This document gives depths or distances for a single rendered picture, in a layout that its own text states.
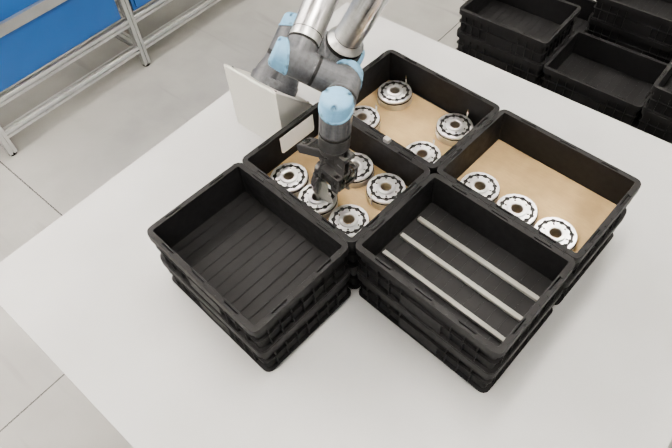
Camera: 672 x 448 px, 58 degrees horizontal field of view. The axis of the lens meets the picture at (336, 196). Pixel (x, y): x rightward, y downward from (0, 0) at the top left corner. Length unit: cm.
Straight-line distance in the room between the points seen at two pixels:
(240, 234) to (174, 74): 197
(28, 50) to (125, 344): 182
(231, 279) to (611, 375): 92
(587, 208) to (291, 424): 90
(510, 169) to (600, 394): 59
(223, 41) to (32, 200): 134
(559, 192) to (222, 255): 88
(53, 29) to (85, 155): 59
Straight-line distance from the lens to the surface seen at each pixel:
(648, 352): 164
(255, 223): 157
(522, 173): 169
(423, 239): 152
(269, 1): 383
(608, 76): 277
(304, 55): 138
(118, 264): 177
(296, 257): 150
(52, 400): 249
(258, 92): 180
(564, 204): 165
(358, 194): 160
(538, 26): 277
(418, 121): 178
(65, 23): 318
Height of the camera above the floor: 208
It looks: 51 degrees down
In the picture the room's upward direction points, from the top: 5 degrees counter-clockwise
